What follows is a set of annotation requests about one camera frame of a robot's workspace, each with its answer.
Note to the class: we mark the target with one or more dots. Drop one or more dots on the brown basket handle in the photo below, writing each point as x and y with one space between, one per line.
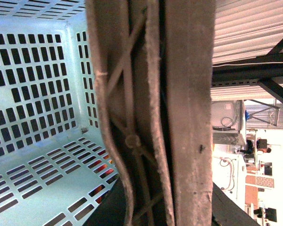
152 62

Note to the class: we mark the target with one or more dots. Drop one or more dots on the light blue plastic basket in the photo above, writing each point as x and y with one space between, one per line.
54 168

